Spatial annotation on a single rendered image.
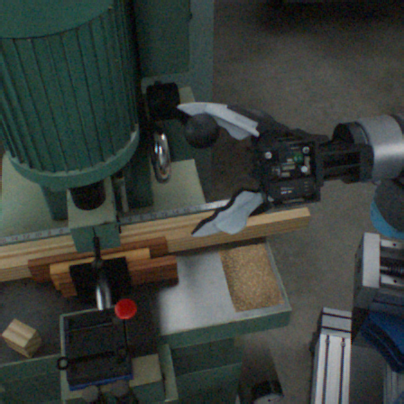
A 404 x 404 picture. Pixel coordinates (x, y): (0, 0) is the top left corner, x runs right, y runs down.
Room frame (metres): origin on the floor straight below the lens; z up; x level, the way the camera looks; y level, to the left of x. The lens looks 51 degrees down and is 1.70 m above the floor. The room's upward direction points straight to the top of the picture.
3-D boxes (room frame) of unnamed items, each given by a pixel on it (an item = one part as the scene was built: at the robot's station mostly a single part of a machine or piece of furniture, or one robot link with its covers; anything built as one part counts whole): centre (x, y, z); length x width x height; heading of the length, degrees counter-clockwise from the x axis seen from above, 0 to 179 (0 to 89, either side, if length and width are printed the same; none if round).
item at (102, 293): (0.41, 0.16, 0.95); 0.09 x 0.07 x 0.09; 102
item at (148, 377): (0.32, 0.14, 0.92); 0.15 x 0.13 x 0.09; 102
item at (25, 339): (0.35, 0.28, 0.92); 0.04 x 0.03 x 0.04; 63
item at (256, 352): (0.43, -0.11, 0.58); 0.12 x 0.08 x 0.08; 12
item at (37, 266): (0.50, 0.18, 0.93); 0.23 x 0.01 x 0.05; 102
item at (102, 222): (0.53, 0.17, 1.03); 0.14 x 0.07 x 0.09; 12
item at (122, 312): (0.35, 0.11, 1.02); 0.03 x 0.03 x 0.01
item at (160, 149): (0.67, 0.08, 1.02); 0.12 x 0.03 x 0.12; 12
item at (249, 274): (0.48, -0.08, 0.91); 0.12 x 0.09 x 0.03; 12
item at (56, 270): (0.48, 0.17, 0.93); 0.17 x 0.02 x 0.05; 102
